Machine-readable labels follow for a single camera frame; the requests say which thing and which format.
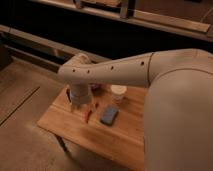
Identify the black table leg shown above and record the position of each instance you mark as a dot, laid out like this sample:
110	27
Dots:
63	146

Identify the wooden shelf rail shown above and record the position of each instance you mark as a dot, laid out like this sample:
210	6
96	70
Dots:
184	27

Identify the white paper cup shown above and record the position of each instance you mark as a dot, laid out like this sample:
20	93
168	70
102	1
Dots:
118	92

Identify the red pen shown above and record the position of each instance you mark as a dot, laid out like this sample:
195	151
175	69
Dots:
91	110

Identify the blue eraser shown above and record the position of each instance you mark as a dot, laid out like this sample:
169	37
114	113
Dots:
109	115

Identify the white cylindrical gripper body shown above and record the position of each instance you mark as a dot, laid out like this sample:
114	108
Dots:
80	94

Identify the wooden table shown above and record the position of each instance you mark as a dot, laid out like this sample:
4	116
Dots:
122	142

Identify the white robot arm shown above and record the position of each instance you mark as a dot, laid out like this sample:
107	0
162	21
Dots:
178	108

